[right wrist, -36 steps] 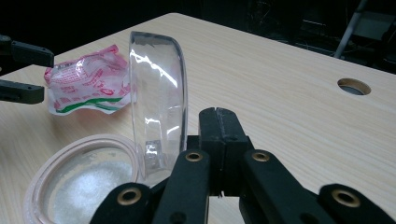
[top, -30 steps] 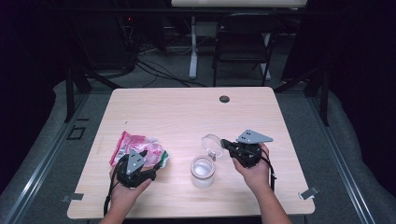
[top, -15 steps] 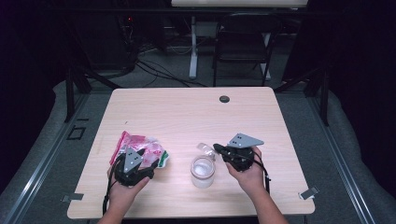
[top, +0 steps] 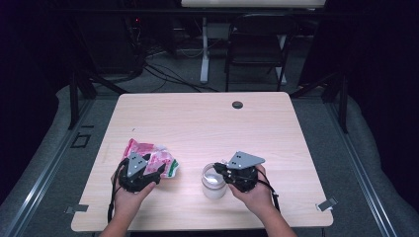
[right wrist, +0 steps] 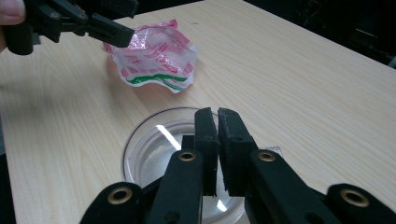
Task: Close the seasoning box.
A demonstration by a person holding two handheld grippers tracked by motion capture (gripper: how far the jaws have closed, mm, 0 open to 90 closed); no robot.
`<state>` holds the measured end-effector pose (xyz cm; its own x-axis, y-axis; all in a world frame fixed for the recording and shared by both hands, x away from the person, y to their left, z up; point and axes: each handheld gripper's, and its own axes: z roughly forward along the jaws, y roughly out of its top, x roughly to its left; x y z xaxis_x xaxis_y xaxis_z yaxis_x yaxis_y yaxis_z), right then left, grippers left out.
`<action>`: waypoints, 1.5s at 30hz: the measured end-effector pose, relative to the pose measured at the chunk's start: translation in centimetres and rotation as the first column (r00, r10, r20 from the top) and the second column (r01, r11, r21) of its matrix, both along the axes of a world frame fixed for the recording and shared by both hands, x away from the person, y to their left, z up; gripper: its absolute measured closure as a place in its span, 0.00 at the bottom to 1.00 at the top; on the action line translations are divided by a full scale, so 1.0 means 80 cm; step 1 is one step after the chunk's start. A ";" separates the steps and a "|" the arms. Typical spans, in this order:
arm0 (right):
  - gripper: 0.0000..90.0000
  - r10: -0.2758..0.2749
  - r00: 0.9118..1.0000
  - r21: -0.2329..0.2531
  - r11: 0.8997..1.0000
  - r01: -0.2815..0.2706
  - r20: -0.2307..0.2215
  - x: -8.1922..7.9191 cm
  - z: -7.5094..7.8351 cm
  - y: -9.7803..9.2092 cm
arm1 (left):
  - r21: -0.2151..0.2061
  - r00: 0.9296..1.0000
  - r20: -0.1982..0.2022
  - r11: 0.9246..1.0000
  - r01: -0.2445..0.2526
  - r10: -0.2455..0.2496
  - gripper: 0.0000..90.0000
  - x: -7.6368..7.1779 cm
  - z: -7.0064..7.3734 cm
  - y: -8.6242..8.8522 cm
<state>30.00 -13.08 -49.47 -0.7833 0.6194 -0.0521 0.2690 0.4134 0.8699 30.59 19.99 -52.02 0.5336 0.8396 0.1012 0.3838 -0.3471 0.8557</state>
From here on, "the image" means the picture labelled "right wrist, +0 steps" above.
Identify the pink printed plastic seasoning bag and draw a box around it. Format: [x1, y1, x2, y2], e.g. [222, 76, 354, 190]
[104, 19, 199, 93]

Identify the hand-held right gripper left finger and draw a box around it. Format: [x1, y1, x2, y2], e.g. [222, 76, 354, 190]
[146, 106, 220, 224]

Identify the clear glass bowl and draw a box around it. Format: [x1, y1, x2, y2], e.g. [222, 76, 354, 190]
[120, 106, 283, 224]

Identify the clear plastic jar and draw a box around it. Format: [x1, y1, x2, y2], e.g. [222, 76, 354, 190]
[128, 119, 247, 224]

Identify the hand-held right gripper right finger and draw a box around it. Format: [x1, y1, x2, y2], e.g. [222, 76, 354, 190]
[218, 106, 344, 224]

